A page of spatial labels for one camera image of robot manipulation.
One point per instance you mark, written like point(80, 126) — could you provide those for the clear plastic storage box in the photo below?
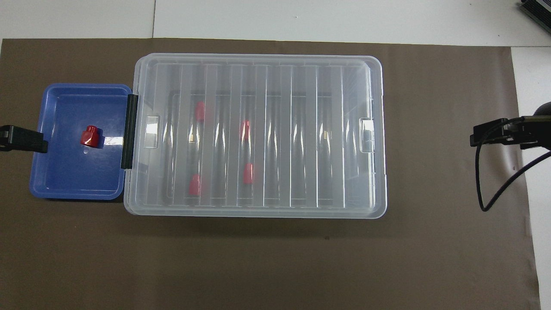
point(275, 150)

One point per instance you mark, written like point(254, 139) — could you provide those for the black stand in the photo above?
point(538, 9)

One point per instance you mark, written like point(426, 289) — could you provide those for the red bottle cap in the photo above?
point(89, 137)

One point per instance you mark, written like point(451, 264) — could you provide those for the clear plastic lidded box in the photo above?
point(297, 69)

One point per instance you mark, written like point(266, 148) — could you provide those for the blue plastic tray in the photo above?
point(64, 176)

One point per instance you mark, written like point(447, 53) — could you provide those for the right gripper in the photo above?
point(539, 132)

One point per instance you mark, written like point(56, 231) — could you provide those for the red block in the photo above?
point(195, 185)
point(248, 173)

